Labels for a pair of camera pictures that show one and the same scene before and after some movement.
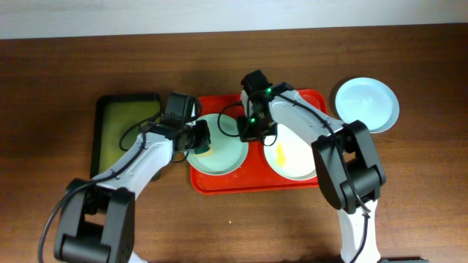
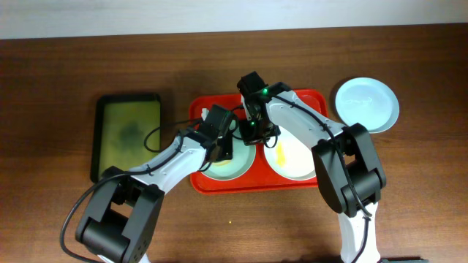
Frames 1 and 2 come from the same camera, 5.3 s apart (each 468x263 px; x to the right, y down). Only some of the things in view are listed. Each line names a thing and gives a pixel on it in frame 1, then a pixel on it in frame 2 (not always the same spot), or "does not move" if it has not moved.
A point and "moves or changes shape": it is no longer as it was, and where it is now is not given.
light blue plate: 369,100 does not move
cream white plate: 292,155 does not move
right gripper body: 257,128 does not move
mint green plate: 227,150 moves or changes shape
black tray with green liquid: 118,119 does not move
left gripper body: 202,136 → 224,150
